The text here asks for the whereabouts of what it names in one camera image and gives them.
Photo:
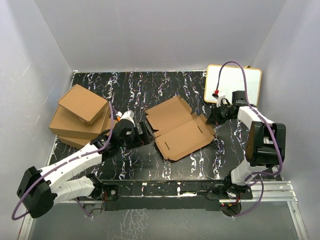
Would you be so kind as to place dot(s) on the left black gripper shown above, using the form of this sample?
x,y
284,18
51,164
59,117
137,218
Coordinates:
x,y
145,137

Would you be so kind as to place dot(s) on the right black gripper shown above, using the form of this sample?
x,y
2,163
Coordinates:
x,y
214,118

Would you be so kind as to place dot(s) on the brown cardboard box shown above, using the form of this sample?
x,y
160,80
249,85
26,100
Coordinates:
x,y
178,131

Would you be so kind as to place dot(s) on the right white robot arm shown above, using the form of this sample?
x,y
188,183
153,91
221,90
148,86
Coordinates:
x,y
266,142

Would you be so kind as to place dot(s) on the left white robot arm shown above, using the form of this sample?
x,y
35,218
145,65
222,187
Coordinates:
x,y
41,189

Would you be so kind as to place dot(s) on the top small folded cardboard box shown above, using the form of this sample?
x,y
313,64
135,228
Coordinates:
x,y
84,104

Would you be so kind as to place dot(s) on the bottom folded cardboard box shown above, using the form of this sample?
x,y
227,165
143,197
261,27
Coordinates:
x,y
77,143

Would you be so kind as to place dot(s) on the middle folded cardboard box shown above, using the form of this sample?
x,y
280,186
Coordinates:
x,y
66,124

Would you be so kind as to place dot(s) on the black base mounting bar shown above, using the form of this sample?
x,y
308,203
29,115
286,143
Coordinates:
x,y
118,195

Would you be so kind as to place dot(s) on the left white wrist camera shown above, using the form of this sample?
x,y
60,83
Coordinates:
x,y
128,115

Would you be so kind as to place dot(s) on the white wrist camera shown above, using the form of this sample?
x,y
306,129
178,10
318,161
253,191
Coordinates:
x,y
128,115
219,96

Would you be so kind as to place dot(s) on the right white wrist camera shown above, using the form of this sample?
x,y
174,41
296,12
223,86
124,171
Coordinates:
x,y
219,96

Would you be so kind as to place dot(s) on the white board yellow frame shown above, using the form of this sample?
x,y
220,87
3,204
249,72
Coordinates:
x,y
231,80

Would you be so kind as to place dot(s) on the aluminium frame rail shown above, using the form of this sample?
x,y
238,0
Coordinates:
x,y
271,214

